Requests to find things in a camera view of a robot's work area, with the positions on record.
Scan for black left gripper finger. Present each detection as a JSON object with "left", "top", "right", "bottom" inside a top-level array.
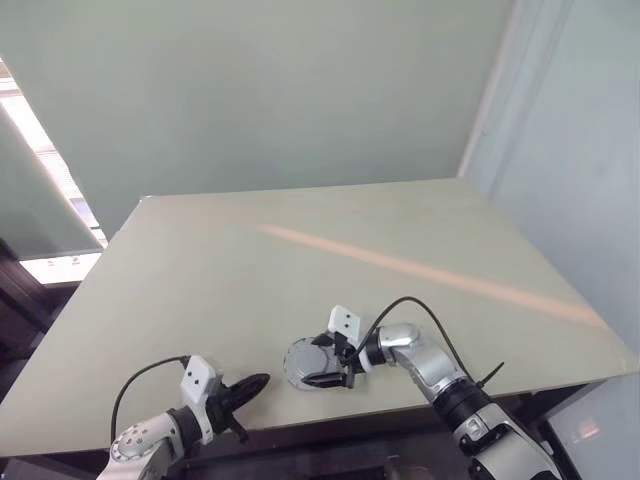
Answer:
[
  {"left": 228, "top": 414, "right": 250, "bottom": 445},
  {"left": 227, "top": 372, "right": 272, "bottom": 401}
]

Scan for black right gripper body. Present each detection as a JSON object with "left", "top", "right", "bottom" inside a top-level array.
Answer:
[{"left": 333, "top": 332, "right": 369, "bottom": 390}]

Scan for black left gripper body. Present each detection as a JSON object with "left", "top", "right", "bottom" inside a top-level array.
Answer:
[{"left": 208, "top": 377, "right": 240, "bottom": 432}]

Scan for silver round housing cap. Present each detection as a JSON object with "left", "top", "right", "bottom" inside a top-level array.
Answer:
[{"left": 282, "top": 337, "right": 346, "bottom": 386}]

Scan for white window sill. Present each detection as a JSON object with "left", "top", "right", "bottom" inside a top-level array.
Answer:
[{"left": 17, "top": 251, "right": 104, "bottom": 286}]

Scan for dark wooden cabinet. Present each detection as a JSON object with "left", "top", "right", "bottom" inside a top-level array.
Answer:
[{"left": 0, "top": 238, "right": 82, "bottom": 384}]

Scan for frosted glass window panel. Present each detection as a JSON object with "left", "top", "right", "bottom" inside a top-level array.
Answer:
[{"left": 0, "top": 102, "right": 107, "bottom": 260}]

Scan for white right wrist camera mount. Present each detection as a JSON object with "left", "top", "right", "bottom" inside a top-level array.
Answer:
[{"left": 327, "top": 304, "right": 374, "bottom": 374}]

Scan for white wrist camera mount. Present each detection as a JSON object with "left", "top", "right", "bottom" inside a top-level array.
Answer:
[
  {"left": 327, "top": 304, "right": 374, "bottom": 374},
  {"left": 179, "top": 355, "right": 219, "bottom": 444}
]

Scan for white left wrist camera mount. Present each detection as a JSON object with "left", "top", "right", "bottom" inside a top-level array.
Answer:
[{"left": 179, "top": 355, "right": 219, "bottom": 444}]

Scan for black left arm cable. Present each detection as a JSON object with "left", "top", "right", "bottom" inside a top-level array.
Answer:
[{"left": 110, "top": 355, "right": 194, "bottom": 444}]

